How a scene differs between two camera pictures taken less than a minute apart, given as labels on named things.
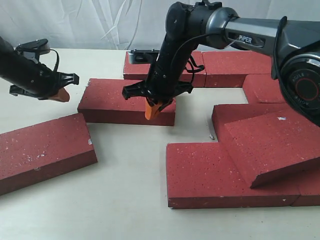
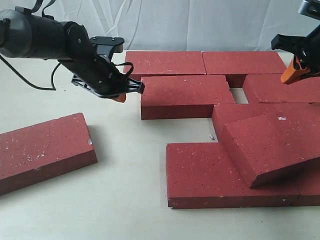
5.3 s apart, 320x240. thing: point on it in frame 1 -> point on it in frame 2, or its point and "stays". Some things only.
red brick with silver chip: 35,154 stays
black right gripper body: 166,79 -> 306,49
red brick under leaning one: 223,114 stays
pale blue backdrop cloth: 120,24 stays
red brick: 262,88 stays
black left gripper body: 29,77 -> 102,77
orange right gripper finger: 151,112 -> 292,73
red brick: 200,175 stays
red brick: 102,102 -> 184,97
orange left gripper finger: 62,95 -> 121,98
